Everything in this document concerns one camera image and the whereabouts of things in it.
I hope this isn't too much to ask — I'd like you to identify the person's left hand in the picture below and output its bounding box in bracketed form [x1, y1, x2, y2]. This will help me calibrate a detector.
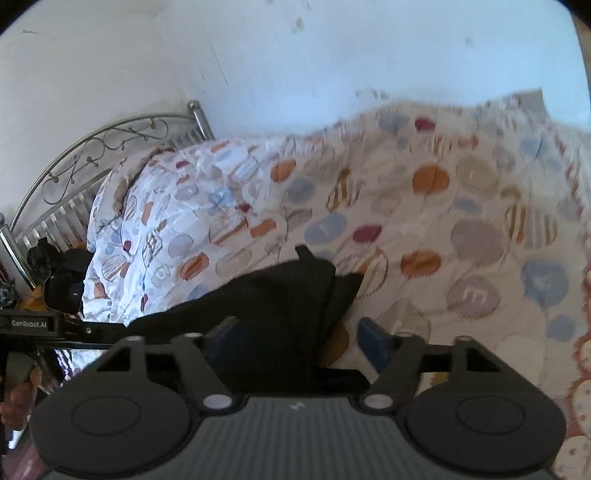
[0, 369, 42, 432]

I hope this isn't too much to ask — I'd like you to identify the black sweatshirt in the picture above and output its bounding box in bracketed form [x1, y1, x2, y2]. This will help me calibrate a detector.
[124, 244, 366, 386]

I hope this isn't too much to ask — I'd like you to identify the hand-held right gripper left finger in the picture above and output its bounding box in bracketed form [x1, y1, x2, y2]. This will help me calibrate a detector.
[93, 318, 246, 412]

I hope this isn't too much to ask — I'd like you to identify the circle print quilt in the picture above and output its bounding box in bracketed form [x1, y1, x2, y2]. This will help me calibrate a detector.
[81, 90, 591, 480]

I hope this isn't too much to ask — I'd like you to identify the grey cloth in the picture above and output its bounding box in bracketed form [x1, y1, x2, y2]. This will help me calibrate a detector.
[512, 88, 546, 112]

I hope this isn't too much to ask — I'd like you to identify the metal scrollwork headboard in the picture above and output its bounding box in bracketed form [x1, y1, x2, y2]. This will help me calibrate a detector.
[0, 100, 216, 289]

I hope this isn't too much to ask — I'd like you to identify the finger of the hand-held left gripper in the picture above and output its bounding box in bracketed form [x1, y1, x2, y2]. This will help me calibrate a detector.
[65, 320, 129, 346]

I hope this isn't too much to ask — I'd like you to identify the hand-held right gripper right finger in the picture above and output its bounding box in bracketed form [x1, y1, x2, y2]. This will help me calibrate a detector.
[357, 316, 502, 412]

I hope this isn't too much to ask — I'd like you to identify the beige pillow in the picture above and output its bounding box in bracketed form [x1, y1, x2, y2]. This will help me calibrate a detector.
[115, 147, 174, 206]

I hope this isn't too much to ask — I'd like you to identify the pile of black clothes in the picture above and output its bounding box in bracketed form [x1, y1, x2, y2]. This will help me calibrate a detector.
[27, 237, 95, 317]

